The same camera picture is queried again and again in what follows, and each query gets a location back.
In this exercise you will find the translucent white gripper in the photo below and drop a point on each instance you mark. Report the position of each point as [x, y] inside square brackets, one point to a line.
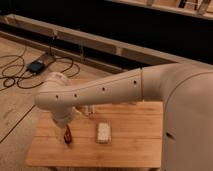
[60, 129]

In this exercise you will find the red pepper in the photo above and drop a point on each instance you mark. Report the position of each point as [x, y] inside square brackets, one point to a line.
[67, 135]

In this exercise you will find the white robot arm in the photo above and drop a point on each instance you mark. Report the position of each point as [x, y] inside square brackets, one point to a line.
[185, 92]

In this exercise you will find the small clear bottle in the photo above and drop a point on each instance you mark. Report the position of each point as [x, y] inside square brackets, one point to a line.
[89, 110]

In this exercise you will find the white sponge block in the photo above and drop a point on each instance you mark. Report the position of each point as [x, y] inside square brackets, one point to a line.
[103, 132]

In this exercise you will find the blue power box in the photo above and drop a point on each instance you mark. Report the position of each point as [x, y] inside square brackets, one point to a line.
[35, 67]

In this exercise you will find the wooden table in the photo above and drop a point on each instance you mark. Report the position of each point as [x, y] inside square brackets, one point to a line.
[136, 139]

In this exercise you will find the long metal rail frame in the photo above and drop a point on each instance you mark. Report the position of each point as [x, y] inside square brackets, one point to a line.
[114, 47]

